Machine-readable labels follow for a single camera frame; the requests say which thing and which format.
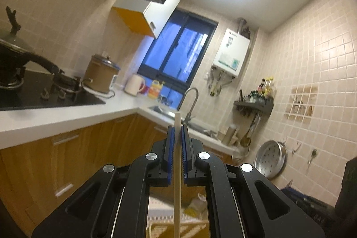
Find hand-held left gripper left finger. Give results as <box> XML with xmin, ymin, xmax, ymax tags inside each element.
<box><xmin>31</xmin><ymin>125</ymin><xmax>177</xmax><ymax>238</ymax></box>

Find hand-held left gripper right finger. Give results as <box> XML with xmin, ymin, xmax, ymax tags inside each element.
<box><xmin>181</xmin><ymin>124</ymin><xmax>327</xmax><ymax>238</ymax></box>

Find wooden chopstick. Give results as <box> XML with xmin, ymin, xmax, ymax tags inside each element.
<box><xmin>172</xmin><ymin>112</ymin><xmax>182</xmax><ymax>238</ymax></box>

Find steel sink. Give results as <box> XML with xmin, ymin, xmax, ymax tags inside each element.
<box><xmin>148</xmin><ymin>106</ymin><xmax>216</xmax><ymax>135</ymax></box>

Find metal mesh strainer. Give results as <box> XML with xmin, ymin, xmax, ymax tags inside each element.
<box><xmin>231</xmin><ymin>145</ymin><xmax>250</xmax><ymax>163</ymax></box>

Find yellow white bag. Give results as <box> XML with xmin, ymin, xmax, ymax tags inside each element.
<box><xmin>185</xmin><ymin>193</ymin><xmax>208</xmax><ymax>216</ymax></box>

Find steel faucet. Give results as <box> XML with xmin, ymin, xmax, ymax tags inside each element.
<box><xmin>177</xmin><ymin>87</ymin><xmax>199</xmax><ymax>123</ymax></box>

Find golden ladle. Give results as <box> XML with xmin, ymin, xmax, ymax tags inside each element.
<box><xmin>240</xmin><ymin>115</ymin><xmax>258</xmax><ymax>148</ymax></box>

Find yellow detergent bottle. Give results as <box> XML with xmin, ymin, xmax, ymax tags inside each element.
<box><xmin>148</xmin><ymin>80</ymin><xmax>166</xmax><ymax>99</ymax></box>

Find striped woven tablecloth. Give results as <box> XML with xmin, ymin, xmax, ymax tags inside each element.
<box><xmin>148</xmin><ymin>195</ymin><xmax>210</xmax><ymax>238</ymax></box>

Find white electric kettle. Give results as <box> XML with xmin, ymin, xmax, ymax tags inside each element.
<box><xmin>124</xmin><ymin>74</ymin><xmax>146</xmax><ymax>96</ymax></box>

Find round metal steamer tray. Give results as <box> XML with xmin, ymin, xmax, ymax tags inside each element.
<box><xmin>253</xmin><ymin>140</ymin><xmax>288</xmax><ymax>180</ymax></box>

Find row of condiment bottles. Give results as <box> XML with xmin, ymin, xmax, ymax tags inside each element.
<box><xmin>248</xmin><ymin>77</ymin><xmax>276</xmax><ymax>103</ymax></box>

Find dark framed window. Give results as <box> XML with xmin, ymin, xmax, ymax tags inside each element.
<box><xmin>138</xmin><ymin>8</ymin><xmax>218</xmax><ymax>96</ymax></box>

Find brown slow cooker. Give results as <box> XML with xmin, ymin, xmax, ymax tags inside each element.
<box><xmin>81</xmin><ymin>54</ymin><xmax>121</xmax><ymax>95</ymax></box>

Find white water heater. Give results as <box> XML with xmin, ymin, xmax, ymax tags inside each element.
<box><xmin>210</xmin><ymin>28</ymin><xmax>251</xmax><ymax>77</ymax></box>

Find dark blue plastic crate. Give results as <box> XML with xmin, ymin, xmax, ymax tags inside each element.
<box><xmin>280</xmin><ymin>186</ymin><xmax>339</xmax><ymax>230</ymax></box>

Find black gas stove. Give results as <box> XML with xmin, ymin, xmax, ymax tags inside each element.
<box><xmin>0</xmin><ymin>71</ymin><xmax>106</xmax><ymax>112</ymax></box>

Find dark cloth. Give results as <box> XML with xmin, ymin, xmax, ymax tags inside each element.
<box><xmin>335</xmin><ymin>156</ymin><xmax>357</xmax><ymax>227</ymax></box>

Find black wok with lid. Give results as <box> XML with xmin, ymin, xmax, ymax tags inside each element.
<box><xmin>0</xmin><ymin>6</ymin><xmax>65</xmax><ymax>88</ymax></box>

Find water heater hoses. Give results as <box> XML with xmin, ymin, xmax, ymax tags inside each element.
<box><xmin>208</xmin><ymin>71</ymin><xmax>233</xmax><ymax>96</ymax></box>

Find grey wall spice rack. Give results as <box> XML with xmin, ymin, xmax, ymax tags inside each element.
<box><xmin>234</xmin><ymin>100</ymin><xmax>274</xmax><ymax>117</ymax></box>

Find metal wall hook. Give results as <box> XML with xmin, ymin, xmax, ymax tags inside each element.
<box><xmin>307</xmin><ymin>149</ymin><xmax>318</xmax><ymax>165</ymax></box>

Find white orange wall cabinet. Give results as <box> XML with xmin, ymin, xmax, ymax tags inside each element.
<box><xmin>112</xmin><ymin>0</ymin><xmax>183</xmax><ymax>38</ymax></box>

